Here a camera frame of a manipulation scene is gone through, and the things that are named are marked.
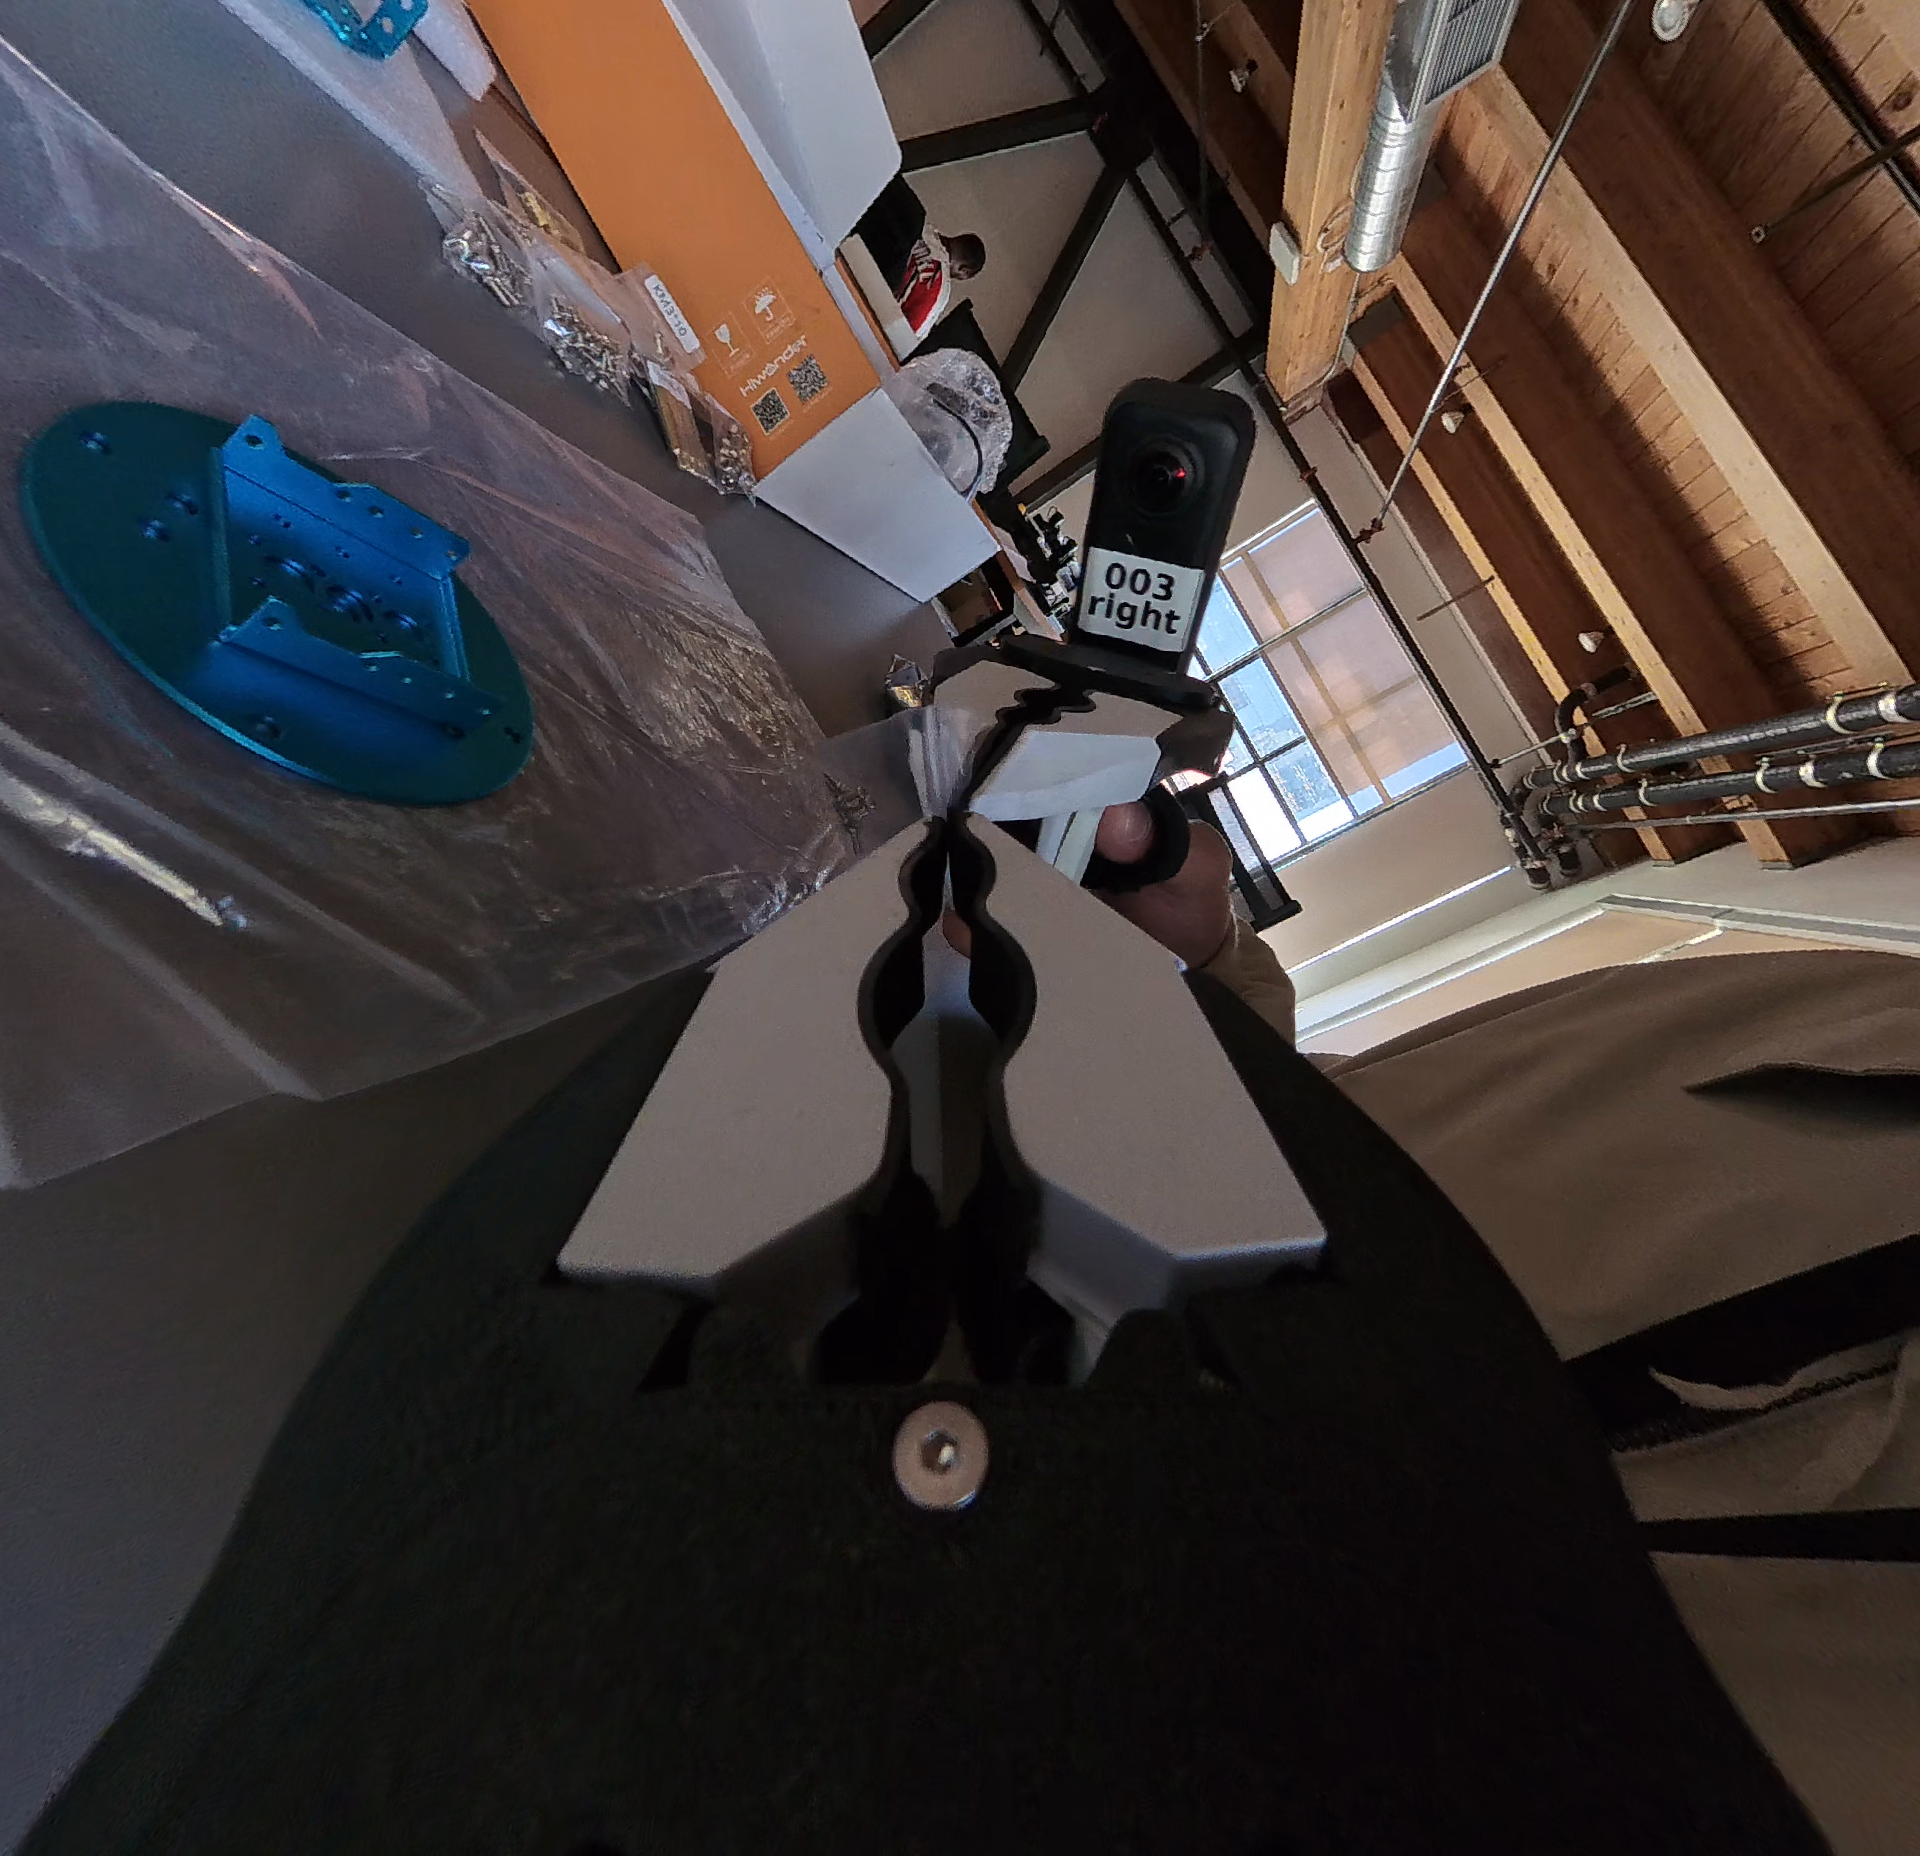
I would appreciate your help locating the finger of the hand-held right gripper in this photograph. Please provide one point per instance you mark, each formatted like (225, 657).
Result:
(1081, 761)
(960, 754)

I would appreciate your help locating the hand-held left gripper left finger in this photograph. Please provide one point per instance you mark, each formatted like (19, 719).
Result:
(733, 1120)

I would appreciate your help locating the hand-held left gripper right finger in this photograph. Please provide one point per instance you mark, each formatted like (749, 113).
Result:
(1170, 1120)

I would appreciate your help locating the small labelled clear zip bag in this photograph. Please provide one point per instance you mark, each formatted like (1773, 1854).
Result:
(937, 776)

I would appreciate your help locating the clear plastic bag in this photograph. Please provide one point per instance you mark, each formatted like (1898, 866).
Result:
(300, 912)

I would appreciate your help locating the zip bag of mixed hardware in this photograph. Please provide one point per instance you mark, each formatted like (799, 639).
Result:
(669, 313)

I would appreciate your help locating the orange and white box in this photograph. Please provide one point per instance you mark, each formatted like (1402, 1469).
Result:
(646, 132)

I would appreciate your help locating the blue side bracket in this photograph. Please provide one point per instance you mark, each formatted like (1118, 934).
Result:
(346, 581)

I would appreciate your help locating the blue perforated round metal plate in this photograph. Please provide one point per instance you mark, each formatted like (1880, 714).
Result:
(104, 566)

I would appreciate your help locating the person's right forearm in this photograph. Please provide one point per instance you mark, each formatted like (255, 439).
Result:
(1244, 987)

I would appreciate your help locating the grey desk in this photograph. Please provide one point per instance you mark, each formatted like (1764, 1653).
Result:
(300, 161)

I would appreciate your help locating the person's right hand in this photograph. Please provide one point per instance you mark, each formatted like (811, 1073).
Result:
(1185, 904)

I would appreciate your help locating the bubble-wrapped wheel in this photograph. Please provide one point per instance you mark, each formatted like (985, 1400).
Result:
(953, 410)

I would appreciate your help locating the gridded glass window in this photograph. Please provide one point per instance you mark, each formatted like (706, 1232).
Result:
(1320, 657)

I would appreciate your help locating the wooden ceiling beam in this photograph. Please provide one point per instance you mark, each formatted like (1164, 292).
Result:
(1334, 161)

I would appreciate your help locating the zip bag of silver screws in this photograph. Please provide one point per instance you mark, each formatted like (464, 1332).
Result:
(730, 454)

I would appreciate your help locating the zip bag of gold screws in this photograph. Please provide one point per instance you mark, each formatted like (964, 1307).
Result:
(588, 335)

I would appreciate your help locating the bundle of ceiling pipes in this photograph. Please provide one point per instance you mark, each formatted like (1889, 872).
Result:
(1727, 761)

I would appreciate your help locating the white foam sheet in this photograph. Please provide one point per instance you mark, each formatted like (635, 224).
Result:
(448, 40)

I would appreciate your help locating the silver ventilation duct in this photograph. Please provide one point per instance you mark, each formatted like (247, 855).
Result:
(1404, 132)

